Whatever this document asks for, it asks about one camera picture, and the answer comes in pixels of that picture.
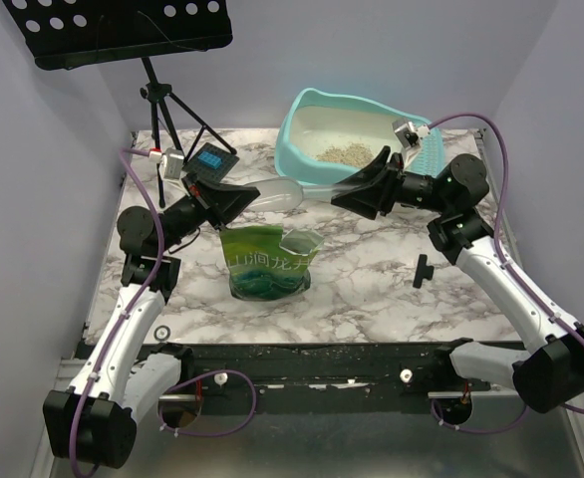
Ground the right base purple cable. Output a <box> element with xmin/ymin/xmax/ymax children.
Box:
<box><xmin>430</xmin><ymin>382</ymin><xmax>528</xmax><ymax>433</ymax></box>

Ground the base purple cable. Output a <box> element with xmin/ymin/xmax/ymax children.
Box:
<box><xmin>159</xmin><ymin>370</ymin><xmax>258</xmax><ymax>439</ymax></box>
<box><xmin>430</xmin><ymin>382</ymin><xmax>528</xmax><ymax>433</ymax></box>

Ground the green litter bag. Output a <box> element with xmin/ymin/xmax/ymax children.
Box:
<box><xmin>219</xmin><ymin>225</ymin><xmax>324</xmax><ymax>302</ymax></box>

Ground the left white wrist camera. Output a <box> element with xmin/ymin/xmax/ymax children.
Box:
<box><xmin>148</xmin><ymin>148</ymin><xmax>185</xmax><ymax>183</ymax></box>

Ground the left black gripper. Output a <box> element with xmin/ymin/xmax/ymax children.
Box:
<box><xmin>157</xmin><ymin>170</ymin><xmax>259</xmax><ymax>255</ymax></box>

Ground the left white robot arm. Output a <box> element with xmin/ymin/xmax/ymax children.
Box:
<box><xmin>43</xmin><ymin>176</ymin><xmax>259</xmax><ymax>468</ymax></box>

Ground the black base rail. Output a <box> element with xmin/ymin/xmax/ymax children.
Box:
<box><xmin>137</xmin><ymin>341</ymin><xmax>492</xmax><ymax>417</ymax></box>

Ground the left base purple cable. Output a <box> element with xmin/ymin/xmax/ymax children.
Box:
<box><xmin>159</xmin><ymin>370</ymin><xmax>258</xmax><ymax>439</ymax></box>

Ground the black music stand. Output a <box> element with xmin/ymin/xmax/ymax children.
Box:
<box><xmin>0</xmin><ymin>0</ymin><xmax>238</xmax><ymax>209</ymax></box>

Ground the black bag clip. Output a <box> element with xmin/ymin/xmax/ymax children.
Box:
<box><xmin>413</xmin><ymin>254</ymin><xmax>435</xmax><ymax>289</ymax></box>

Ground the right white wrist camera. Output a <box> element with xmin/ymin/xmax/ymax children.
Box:
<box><xmin>392</xmin><ymin>119</ymin><xmax>431</xmax><ymax>153</ymax></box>

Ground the teal white litter box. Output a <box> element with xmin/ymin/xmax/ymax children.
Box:
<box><xmin>274</xmin><ymin>88</ymin><xmax>430</xmax><ymax>201</ymax></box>

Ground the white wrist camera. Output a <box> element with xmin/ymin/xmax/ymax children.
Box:
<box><xmin>148</xmin><ymin>148</ymin><xmax>185</xmax><ymax>183</ymax></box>
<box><xmin>392</xmin><ymin>119</ymin><xmax>431</xmax><ymax>153</ymax></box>

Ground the litter pile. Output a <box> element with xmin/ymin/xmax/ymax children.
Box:
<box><xmin>317</xmin><ymin>143</ymin><xmax>374</xmax><ymax>168</ymax></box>

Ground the dark lego baseplate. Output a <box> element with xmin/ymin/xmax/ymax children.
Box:
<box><xmin>183</xmin><ymin>142</ymin><xmax>239</xmax><ymax>183</ymax></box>

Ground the blue lego brick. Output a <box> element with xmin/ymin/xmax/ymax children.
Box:
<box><xmin>197</xmin><ymin>151</ymin><xmax>223</xmax><ymax>170</ymax></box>

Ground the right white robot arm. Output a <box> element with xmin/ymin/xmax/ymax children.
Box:
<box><xmin>331</xmin><ymin>147</ymin><xmax>584</xmax><ymax>413</ymax></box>

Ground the clear plastic scoop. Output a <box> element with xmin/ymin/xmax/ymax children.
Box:
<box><xmin>246</xmin><ymin>177</ymin><xmax>355</xmax><ymax>212</ymax></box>

